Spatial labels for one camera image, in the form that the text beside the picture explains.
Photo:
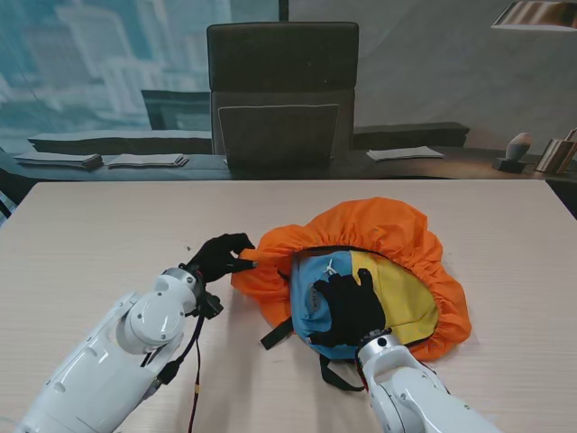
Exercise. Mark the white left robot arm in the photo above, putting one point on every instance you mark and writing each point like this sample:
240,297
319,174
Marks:
103,356

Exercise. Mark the long dark slab shelf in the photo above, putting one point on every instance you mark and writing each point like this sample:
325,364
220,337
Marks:
112,142

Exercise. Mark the egg shaped vase on base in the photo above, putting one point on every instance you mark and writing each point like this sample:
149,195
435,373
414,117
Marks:
518,144

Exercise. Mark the dark background desk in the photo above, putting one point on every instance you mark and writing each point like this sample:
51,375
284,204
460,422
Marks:
293,173

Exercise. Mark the leaning brown books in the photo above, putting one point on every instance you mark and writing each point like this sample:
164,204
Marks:
556,155

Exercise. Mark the white paper sheet stack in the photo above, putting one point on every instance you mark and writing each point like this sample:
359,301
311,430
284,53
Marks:
403,153

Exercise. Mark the thick grey paper stack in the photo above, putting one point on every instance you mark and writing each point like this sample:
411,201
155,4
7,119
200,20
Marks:
58,160

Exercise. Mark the orange rain cover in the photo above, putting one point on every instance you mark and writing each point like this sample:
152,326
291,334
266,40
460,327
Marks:
374,221

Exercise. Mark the copper lamp shade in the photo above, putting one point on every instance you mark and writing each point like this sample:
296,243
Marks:
536,15

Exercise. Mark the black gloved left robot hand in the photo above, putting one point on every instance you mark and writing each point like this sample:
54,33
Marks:
216,257

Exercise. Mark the short dark slab shelf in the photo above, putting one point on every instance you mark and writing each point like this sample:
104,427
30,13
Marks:
405,134

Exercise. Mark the dark office chair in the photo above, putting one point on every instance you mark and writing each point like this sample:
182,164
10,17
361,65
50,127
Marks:
281,58

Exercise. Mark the blue and yellow backpack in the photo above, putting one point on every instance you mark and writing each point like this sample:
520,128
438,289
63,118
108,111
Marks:
405,293

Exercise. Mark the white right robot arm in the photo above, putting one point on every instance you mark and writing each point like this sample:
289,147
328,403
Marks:
405,392

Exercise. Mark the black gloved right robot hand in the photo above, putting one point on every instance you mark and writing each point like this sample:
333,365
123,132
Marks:
356,311

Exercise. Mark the fanned grey paper stack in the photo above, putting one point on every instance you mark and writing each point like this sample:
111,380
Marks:
149,160

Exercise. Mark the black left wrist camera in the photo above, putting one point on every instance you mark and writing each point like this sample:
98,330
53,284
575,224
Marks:
212,309

